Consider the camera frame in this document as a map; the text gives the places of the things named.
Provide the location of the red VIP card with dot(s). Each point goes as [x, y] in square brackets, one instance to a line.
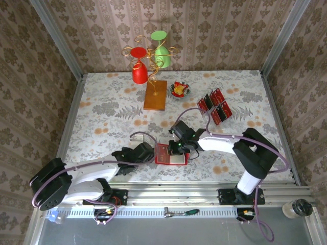
[227, 109]
[220, 95]
[215, 118]
[202, 104]
[161, 155]
[214, 99]

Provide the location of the red card box white inside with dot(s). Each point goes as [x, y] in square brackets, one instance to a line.
[177, 159]

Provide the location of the clear acrylic card holder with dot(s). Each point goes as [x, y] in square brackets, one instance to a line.
[213, 108]

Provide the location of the black chip card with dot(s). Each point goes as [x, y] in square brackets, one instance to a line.
[208, 100]
[220, 112]

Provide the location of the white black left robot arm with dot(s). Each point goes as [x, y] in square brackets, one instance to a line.
[89, 173]

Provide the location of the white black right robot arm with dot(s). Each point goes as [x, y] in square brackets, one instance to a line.
[217, 144]

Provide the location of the red wrapped candy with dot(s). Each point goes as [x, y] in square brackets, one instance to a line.
[178, 84]
[178, 95]

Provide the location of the small glass candy bowl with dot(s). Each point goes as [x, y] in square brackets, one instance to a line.
[188, 89]

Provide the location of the yellow wrapped candy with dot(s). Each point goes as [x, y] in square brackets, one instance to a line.
[180, 89]

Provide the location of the floral patterned tablecloth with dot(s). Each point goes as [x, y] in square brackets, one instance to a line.
[107, 107]

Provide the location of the black connector box orange plug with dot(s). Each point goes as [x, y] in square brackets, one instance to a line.
[104, 213]
[245, 213]

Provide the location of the red plastic wine glass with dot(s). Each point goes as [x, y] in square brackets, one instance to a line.
[139, 74]

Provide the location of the green plastic wine glass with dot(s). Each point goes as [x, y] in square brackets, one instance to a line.
[162, 56]

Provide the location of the blue white plug adapter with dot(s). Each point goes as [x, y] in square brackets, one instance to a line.
[56, 218]

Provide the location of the clear jar dark lid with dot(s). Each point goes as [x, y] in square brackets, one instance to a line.
[297, 208]

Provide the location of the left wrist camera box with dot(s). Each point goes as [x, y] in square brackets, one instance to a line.
[136, 138]

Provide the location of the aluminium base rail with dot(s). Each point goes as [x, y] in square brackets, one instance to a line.
[178, 196]

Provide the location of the aluminium side rail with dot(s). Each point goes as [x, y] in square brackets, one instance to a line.
[270, 97]
[72, 114]

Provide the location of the aluminium frame post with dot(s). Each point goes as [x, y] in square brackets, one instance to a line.
[57, 38]
[283, 38]

